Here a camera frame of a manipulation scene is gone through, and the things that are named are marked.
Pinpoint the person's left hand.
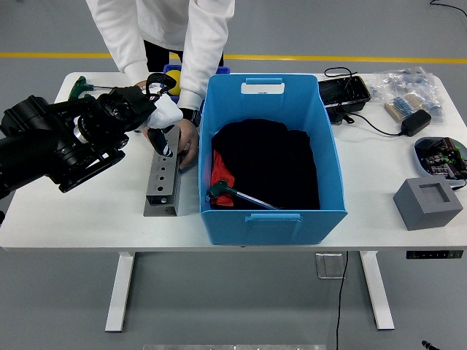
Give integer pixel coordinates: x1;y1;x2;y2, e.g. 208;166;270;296
177;118;201;171

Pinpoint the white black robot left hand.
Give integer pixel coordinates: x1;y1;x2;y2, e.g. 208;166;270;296
145;95;185;160

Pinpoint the large green T-handle wrench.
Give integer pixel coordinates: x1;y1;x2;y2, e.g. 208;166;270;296
205;179;282;211

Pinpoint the grey metal tool stand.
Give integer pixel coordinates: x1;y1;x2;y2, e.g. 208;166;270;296
143;125;182;218

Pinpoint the large light blue box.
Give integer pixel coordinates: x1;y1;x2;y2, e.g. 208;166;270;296
199;73;350;246

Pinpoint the black wristwatch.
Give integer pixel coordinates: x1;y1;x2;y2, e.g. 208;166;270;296
178;107;202;128

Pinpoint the yellow lemon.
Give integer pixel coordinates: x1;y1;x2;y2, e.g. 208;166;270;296
166;69;182;96

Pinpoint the red cloth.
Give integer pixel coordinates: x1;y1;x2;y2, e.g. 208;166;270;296
210;149;236;207

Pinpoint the person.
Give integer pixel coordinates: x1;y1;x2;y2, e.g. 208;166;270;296
85;0;236;110

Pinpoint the small dark blue bin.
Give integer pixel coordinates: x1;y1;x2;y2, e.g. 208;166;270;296
163;64;231;106

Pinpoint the white table leg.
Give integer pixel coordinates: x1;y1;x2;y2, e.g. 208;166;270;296
104;251;136;333
359;250;395;332

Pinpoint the black cloth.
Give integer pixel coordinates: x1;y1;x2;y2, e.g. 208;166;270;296
211;118;322;211

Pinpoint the black table control panel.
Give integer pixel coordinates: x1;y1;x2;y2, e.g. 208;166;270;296
406;249;464;260

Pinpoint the metal floor plate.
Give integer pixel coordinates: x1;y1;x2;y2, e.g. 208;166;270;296
315;252;347;280

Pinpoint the grey block with square recess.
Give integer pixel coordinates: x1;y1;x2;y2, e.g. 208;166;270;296
393;176;464;231

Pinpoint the black plastic tray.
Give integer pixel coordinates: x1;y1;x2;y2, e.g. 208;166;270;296
318;76;372;110

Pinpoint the light blue dish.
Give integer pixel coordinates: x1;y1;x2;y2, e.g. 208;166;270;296
414;136;467;189

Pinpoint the resistor tape bundle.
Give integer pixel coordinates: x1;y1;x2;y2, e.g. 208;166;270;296
384;93;426;123

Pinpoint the black power adapter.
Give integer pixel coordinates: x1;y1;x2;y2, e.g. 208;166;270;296
400;109;433;139

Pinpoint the clear bag of parts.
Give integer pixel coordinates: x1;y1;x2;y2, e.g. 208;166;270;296
370;66;444;127

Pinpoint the green T-handle hex wrench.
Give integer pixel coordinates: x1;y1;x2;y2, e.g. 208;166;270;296
69;75;120;100

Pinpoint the black floor cable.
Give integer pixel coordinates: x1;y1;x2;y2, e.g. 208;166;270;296
428;0;467;18
334;251;350;350

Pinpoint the black cord plug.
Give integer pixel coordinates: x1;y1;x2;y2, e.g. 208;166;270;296
329;107;355;126

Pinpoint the black adapter cord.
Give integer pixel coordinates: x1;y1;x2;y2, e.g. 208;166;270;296
323;66;404;138

